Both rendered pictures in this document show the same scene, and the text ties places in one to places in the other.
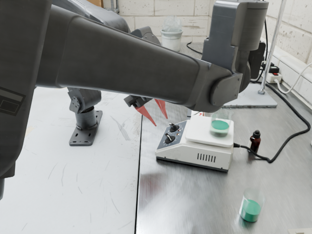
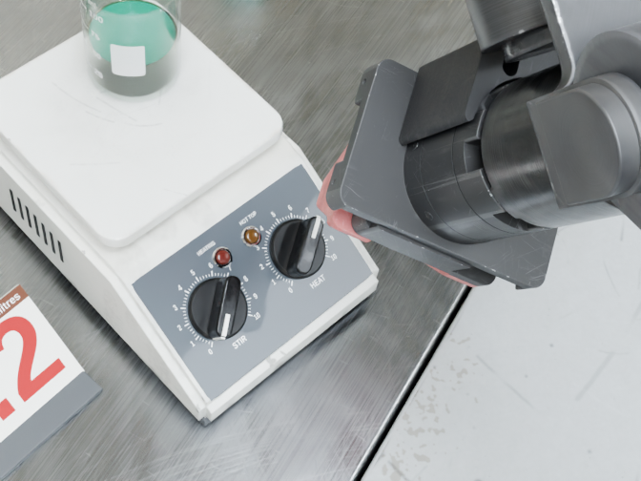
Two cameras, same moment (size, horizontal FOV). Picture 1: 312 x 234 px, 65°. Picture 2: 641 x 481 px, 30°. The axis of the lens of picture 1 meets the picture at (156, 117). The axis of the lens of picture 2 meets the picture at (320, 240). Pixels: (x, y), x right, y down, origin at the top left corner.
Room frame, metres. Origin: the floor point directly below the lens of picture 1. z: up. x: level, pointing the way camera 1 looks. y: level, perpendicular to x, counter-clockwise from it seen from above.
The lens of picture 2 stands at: (0.85, 0.09, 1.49)
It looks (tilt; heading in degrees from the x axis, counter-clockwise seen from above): 58 degrees down; 201
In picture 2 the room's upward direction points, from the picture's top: 11 degrees clockwise
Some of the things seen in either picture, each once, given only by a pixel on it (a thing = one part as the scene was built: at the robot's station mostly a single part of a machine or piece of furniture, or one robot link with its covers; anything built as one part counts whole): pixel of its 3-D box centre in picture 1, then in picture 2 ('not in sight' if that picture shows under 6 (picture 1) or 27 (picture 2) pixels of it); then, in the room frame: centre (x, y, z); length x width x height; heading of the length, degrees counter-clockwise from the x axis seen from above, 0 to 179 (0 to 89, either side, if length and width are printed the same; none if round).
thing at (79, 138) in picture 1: (85, 117); not in sight; (0.67, 0.23, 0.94); 0.20 x 0.07 x 0.08; 1
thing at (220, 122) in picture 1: (221, 122); (129, 17); (0.51, -0.16, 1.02); 0.06 x 0.05 x 0.08; 59
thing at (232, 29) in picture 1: (221, 47); not in sight; (0.33, -0.09, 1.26); 0.12 x 0.09 x 0.12; 129
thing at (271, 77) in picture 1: (259, 64); not in sight; (1.24, -0.55, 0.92); 0.40 x 0.06 x 0.04; 1
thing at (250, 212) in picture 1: (251, 205); not in sight; (0.34, -0.20, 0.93); 0.04 x 0.04 x 0.06
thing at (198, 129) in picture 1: (210, 129); (131, 115); (0.54, -0.15, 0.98); 0.12 x 0.12 x 0.01; 74
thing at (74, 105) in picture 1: (85, 100); not in sight; (0.67, 0.22, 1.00); 0.09 x 0.06 x 0.06; 144
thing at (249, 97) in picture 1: (232, 94); not in sight; (0.91, -0.32, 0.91); 0.30 x 0.20 x 0.01; 91
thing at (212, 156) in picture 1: (198, 141); (163, 193); (0.55, -0.12, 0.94); 0.22 x 0.13 x 0.08; 74
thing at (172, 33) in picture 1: (171, 33); not in sight; (1.58, -0.10, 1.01); 0.14 x 0.14 x 0.21
